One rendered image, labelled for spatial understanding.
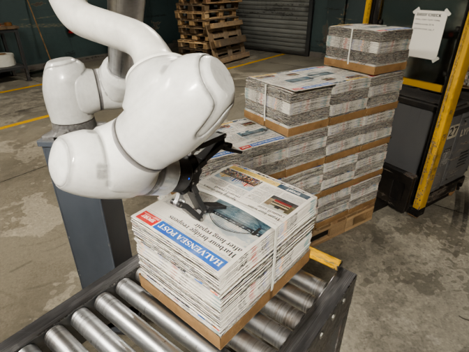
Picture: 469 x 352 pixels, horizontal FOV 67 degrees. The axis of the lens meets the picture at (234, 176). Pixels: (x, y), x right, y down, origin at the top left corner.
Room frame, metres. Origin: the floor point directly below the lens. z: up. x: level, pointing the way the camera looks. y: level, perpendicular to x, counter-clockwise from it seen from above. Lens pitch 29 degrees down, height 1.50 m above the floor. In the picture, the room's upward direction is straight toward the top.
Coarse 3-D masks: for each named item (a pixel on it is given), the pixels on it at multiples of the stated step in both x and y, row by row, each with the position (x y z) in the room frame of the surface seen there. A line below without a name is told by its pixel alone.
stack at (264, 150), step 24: (240, 120) 1.90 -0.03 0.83; (360, 120) 1.94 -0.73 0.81; (240, 144) 1.56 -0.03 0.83; (264, 144) 1.56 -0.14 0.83; (288, 144) 1.65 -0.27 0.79; (312, 144) 1.74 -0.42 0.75; (336, 144) 1.84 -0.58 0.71; (216, 168) 1.41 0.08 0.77; (264, 168) 1.56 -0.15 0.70; (288, 168) 1.65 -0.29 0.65; (312, 168) 1.75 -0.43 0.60; (336, 168) 1.87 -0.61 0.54; (312, 192) 1.76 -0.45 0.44; (336, 192) 1.88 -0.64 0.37
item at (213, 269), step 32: (160, 224) 0.64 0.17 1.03; (192, 224) 0.64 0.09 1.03; (224, 224) 0.64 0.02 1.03; (160, 256) 0.62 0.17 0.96; (192, 256) 0.54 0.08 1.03; (224, 256) 0.54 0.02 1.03; (256, 256) 0.58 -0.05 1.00; (160, 288) 0.63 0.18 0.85; (192, 288) 0.55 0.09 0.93; (224, 288) 0.50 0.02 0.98; (256, 288) 0.59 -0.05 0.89; (224, 320) 0.51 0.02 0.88
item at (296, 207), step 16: (208, 176) 0.87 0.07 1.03; (224, 176) 0.87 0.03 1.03; (240, 176) 0.86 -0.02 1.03; (256, 176) 0.87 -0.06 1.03; (224, 192) 0.79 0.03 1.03; (240, 192) 0.78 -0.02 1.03; (256, 192) 0.78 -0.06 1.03; (272, 192) 0.78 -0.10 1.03; (288, 192) 0.78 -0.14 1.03; (304, 192) 0.79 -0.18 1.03; (256, 208) 0.71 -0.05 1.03; (272, 208) 0.71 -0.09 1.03; (288, 208) 0.71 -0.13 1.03; (304, 208) 0.72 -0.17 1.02; (288, 224) 0.67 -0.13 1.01; (304, 224) 0.74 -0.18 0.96; (288, 240) 0.68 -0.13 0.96; (304, 240) 0.75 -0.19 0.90; (288, 256) 0.69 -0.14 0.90
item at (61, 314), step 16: (112, 272) 0.73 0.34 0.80; (128, 272) 0.73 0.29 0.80; (96, 288) 0.67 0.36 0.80; (112, 288) 0.69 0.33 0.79; (64, 304) 0.62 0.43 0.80; (80, 304) 0.62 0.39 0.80; (128, 304) 0.72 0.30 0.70; (48, 320) 0.58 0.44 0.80; (64, 320) 0.58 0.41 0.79; (16, 336) 0.53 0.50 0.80; (32, 336) 0.53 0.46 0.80; (80, 336) 0.60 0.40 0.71
